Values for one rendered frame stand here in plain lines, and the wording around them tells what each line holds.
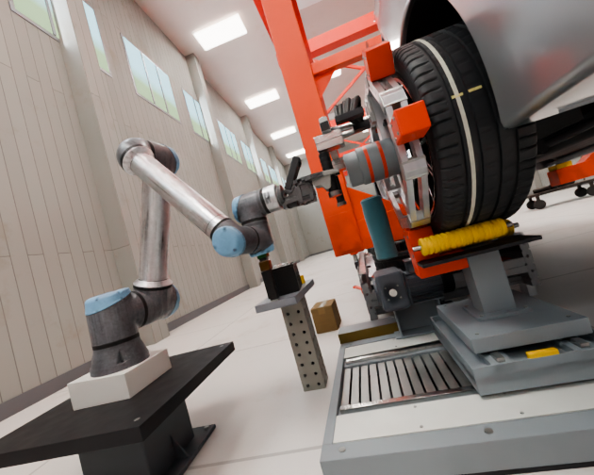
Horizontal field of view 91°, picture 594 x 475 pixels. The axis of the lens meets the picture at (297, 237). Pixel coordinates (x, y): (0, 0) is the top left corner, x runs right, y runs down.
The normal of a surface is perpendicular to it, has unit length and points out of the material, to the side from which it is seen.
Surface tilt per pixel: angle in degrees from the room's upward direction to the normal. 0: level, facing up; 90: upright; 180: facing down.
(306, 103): 90
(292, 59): 90
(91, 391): 90
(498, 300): 90
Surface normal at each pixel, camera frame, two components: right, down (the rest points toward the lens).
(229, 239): -0.34, 0.10
